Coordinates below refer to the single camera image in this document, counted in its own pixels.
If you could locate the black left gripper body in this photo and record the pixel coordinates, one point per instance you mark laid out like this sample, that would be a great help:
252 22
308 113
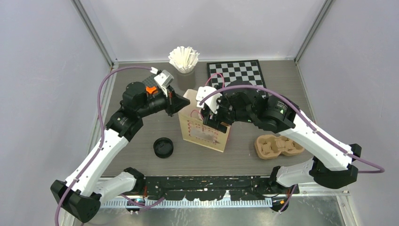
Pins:
155 103

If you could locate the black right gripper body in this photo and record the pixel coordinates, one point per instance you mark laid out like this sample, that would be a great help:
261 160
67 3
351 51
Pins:
227 114

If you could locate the paper gift bag pink handles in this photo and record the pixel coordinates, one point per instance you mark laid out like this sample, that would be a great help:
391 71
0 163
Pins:
193 129

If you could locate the stack of black lids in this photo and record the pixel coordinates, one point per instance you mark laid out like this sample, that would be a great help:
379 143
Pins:
163 147

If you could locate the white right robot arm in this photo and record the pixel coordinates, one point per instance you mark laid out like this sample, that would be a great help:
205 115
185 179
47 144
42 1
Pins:
331 165

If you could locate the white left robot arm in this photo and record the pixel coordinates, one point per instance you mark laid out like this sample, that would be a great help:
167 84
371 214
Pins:
79 194

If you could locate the orange plastic piece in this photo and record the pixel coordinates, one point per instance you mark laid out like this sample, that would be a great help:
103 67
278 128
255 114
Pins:
151 90

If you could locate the grey lego baseplate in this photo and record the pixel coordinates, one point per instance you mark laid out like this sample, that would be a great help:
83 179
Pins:
150 82

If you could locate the grey straw holder cup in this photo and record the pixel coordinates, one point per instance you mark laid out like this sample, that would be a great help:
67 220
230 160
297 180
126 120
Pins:
186 80

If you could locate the black white chessboard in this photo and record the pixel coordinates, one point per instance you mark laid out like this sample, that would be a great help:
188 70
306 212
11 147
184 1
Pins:
223 73

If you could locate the white wrapped straws bundle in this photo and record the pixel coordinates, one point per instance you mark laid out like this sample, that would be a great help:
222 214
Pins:
183 59

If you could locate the brown pulp cup carrier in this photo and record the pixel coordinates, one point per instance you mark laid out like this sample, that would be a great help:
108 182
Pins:
270 147

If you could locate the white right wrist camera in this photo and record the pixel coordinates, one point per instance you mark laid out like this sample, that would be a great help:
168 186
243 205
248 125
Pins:
211 102

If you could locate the aluminium frame rail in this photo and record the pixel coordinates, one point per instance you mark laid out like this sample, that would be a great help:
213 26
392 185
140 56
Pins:
135 201

